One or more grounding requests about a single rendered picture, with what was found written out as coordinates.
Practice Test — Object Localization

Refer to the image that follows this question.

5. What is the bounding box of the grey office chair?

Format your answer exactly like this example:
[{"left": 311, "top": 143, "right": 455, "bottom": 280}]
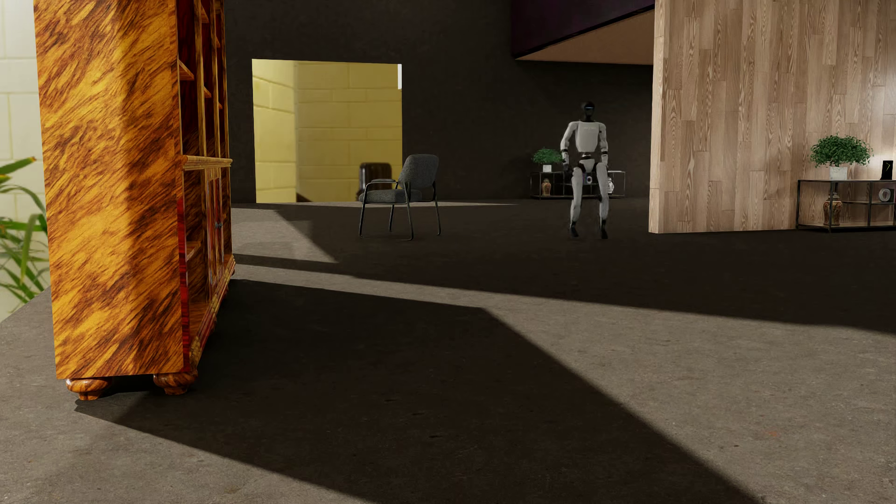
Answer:
[{"left": 357, "top": 154, "right": 442, "bottom": 242}]

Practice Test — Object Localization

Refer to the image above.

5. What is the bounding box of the dark brown armchair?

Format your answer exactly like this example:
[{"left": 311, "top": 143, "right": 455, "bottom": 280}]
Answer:
[{"left": 356, "top": 162, "right": 393, "bottom": 203}]

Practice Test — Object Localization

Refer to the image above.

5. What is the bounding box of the black metal console table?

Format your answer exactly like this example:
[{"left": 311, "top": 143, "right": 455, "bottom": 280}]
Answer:
[{"left": 529, "top": 170, "right": 627, "bottom": 200}]

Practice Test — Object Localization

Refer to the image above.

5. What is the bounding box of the white humanoid robot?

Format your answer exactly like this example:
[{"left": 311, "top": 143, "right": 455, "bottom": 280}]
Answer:
[{"left": 559, "top": 101, "right": 611, "bottom": 240}]

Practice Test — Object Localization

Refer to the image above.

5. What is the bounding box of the orange wooden shelf cabinet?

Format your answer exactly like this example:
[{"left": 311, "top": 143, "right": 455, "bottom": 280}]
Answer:
[{"left": 33, "top": 0, "right": 236, "bottom": 402}]

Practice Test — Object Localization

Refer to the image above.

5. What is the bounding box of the bushy potted green plant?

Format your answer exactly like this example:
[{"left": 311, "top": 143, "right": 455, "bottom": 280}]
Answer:
[{"left": 810, "top": 134, "right": 874, "bottom": 182}]

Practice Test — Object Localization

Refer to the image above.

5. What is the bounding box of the black glass console table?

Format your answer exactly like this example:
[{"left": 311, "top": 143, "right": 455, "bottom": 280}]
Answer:
[{"left": 796, "top": 178, "right": 896, "bottom": 232}]

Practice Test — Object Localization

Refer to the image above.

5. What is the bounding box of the green palm plant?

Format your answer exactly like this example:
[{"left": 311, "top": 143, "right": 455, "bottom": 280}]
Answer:
[{"left": 0, "top": 157, "right": 50, "bottom": 305}]

